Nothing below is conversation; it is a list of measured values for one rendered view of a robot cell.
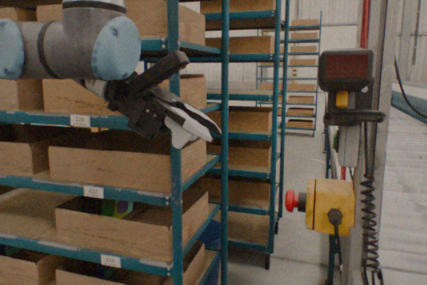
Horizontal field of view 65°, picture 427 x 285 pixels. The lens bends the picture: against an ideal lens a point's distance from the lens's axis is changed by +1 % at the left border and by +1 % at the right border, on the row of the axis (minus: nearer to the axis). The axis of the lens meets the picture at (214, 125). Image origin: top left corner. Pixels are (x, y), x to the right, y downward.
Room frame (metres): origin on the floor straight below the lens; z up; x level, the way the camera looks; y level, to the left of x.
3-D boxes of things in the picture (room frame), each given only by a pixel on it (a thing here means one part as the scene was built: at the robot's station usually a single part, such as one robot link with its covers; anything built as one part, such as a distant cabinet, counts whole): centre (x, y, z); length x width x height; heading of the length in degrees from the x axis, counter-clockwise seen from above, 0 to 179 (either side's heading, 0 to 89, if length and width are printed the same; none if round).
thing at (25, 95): (1.20, 0.72, 0.99); 0.40 x 0.30 x 0.10; 70
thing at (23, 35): (0.56, 0.30, 1.09); 0.12 x 0.12 x 0.09; 73
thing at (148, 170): (1.06, 0.26, 0.79); 0.40 x 0.30 x 0.10; 73
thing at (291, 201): (0.55, -0.14, 0.84); 0.04 x 0.04 x 0.04; 72
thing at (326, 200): (0.50, -0.17, 0.84); 0.15 x 0.09 x 0.07; 162
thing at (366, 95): (0.46, -0.20, 1.02); 0.10 x 0.07 x 0.06; 162
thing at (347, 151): (0.53, -0.21, 0.95); 0.07 x 0.03 x 0.07; 162
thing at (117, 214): (1.10, 0.36, 0.61); 0.19 x 0.09 x 0.14; 160
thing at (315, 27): (5.63, -1.22, 0.98); 0.98 x 0.49 x 1.96; 73
